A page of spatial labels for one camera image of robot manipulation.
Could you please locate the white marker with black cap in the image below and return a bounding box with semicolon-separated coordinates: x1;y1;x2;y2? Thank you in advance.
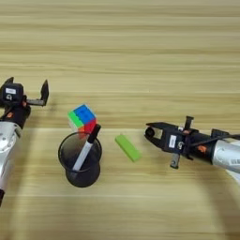
72;124;102;172

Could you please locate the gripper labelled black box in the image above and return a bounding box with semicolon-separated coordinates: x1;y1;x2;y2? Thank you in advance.
161;126;189;154
0;82;25;107

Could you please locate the multicolour puzzle cube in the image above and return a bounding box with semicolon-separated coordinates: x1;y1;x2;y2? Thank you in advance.
67;103;98;135

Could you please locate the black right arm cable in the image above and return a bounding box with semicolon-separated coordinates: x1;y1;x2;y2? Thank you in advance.
190;128;240;148

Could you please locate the left gripper labelled black box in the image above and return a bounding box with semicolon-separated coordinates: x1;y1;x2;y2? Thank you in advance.
0;82;25;107

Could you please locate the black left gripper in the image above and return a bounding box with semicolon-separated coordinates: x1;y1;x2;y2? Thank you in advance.
0;76;50;129

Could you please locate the right gripper labelled black box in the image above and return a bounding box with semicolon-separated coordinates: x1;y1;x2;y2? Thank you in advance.
161;126;189;154

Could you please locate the black mesh pen cup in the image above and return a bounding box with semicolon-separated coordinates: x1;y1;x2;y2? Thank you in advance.
57;130;103;188

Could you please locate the green rectangular block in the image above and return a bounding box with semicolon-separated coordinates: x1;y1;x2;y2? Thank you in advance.
114;133;143;163

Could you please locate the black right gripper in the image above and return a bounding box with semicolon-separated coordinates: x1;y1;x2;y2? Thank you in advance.
143;115;217;170

